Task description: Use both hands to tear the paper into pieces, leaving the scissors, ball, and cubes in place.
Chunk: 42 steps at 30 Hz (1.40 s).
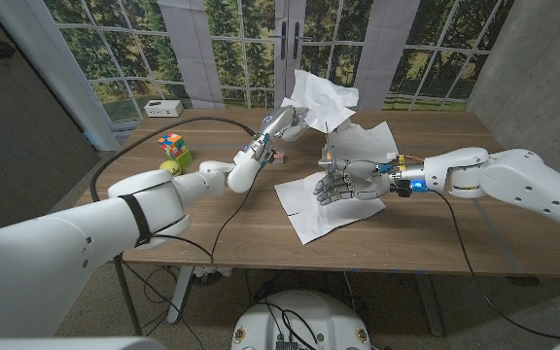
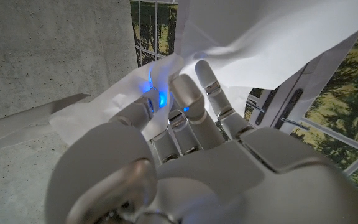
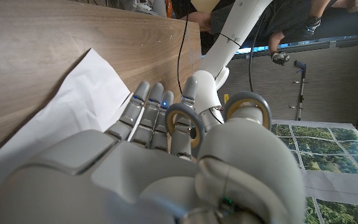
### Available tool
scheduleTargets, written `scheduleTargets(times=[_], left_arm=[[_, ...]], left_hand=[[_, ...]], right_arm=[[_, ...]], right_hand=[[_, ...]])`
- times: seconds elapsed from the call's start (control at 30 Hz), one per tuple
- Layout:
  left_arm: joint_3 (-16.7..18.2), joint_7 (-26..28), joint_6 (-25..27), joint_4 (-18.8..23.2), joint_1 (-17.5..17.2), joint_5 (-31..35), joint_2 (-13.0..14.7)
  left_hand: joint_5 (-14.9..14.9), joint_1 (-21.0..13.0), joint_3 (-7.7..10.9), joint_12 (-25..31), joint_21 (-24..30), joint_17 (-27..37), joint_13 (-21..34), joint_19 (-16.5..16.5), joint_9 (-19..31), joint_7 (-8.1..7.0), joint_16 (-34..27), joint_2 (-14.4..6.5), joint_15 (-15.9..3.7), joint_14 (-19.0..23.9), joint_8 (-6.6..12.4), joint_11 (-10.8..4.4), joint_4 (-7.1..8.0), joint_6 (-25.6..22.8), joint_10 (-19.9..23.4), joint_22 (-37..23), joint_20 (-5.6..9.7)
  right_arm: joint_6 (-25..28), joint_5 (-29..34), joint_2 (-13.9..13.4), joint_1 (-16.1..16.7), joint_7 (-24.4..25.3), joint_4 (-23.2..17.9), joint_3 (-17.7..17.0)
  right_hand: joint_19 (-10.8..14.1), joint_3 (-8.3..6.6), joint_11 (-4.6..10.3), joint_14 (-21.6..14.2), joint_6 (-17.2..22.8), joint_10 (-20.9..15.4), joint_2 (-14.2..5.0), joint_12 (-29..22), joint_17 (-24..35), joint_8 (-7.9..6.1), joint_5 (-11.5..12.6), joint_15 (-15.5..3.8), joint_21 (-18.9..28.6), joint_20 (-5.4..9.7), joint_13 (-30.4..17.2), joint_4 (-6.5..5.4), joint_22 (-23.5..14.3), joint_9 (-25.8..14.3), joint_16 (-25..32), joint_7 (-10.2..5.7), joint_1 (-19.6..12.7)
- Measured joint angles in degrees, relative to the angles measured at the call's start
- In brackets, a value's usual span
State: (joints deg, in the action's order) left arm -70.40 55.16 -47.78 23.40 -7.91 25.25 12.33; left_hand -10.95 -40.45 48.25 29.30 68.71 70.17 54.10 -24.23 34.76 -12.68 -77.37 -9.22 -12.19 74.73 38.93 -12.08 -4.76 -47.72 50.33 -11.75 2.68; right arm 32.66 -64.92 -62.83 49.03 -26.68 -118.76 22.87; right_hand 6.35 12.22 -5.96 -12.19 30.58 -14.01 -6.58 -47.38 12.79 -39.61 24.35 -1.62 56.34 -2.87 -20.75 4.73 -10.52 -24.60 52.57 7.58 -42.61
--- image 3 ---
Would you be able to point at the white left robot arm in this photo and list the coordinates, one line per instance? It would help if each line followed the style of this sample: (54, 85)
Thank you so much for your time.
(238, 28)

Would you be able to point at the grey metal stand pole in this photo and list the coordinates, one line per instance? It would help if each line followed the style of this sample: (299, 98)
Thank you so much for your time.
(300, 93)

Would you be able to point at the person's grey gloved hand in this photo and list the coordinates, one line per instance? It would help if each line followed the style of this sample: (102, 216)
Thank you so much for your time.
(280, 58)

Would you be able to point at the printed forest window backdrop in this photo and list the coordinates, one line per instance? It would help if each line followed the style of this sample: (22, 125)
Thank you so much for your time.
(322, 149)

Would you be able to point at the white paper sheet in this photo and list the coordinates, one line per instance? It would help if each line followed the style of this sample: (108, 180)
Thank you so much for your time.
(73, 99)

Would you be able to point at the person's bare forearm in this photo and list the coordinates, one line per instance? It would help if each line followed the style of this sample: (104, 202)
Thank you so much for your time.
(275, 42)

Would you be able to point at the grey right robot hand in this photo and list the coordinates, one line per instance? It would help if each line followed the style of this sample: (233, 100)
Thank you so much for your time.
(151, 183)

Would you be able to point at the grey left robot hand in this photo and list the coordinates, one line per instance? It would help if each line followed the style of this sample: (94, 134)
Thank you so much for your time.
(211, 119)

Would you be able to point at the person in dark shirt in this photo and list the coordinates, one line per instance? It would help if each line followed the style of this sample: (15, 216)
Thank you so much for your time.
(291, 15)

